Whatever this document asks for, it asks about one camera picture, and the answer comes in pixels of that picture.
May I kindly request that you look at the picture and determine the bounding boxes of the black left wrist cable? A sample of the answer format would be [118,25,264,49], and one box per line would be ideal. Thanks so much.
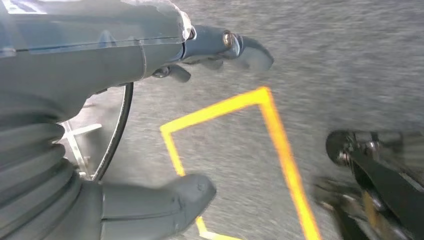
[91,82,135,182]

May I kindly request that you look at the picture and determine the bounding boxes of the black robot lower body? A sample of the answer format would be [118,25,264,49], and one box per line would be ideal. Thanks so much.
[312,129,424,240]

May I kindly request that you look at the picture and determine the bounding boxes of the yellow floor tape square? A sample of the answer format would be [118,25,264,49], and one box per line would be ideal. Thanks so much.
[159,86,323,240]

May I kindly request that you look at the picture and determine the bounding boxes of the white metal frame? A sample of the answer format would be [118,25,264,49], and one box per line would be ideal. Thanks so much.
[57,120,104,180]

